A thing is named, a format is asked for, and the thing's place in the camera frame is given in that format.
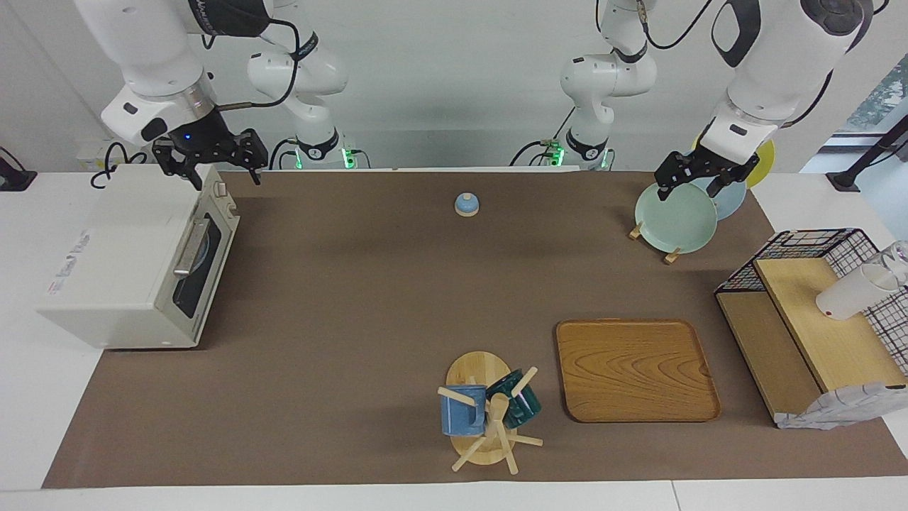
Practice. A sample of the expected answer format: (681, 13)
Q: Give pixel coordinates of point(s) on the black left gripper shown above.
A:
(706, 167)

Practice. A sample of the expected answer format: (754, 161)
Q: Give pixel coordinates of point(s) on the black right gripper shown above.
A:
(202, 140)

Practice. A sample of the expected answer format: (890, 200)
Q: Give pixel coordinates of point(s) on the white toaster oven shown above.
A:
(106, 284)

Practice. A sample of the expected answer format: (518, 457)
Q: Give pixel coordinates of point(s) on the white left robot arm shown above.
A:
(773, 71)

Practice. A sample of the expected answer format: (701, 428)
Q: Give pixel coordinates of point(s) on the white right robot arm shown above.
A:
(142, 42)

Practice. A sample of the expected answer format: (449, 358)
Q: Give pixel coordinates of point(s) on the pale green plate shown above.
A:
(674, 220)

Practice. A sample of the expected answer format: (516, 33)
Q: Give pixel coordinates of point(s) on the light blue racked plate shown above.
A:
(734, 202)

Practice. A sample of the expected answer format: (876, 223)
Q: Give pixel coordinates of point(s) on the yellow plate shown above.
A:
(762, 167)

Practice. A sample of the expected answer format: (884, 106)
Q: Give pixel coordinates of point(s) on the wooden plate rack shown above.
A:
(633, 232)

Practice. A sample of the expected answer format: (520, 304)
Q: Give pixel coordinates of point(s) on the white cup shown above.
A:
(851, 294)

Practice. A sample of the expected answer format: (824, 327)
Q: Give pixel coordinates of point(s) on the black clamp base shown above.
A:
(14, 181)

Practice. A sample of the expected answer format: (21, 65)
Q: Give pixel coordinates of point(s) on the wooden serving tray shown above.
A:
(617, 383)

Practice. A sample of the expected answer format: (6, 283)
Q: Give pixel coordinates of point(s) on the clear glass cup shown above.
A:
(897, 259)

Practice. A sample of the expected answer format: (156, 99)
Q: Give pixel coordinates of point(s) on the small blue lid wooden knob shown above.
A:
(467, 206)

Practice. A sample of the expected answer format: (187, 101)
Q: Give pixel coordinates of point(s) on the brown table mat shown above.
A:
(425, 319)

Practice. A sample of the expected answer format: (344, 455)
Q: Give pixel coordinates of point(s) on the grey white patterned cloth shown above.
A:
(837, 411)

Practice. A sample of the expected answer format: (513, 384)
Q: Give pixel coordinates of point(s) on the dark green mug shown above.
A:
(525, 408)

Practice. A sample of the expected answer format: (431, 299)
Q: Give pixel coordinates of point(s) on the wooden mug tree stand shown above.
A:
(477, 369)

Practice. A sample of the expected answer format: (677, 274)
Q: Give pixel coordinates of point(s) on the blue mug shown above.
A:
(457, 419)

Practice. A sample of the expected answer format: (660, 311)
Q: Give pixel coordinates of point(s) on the white wall socket box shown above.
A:
(89, 152)

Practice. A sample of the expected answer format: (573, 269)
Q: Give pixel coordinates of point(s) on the black camera stand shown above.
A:
(844, 181)

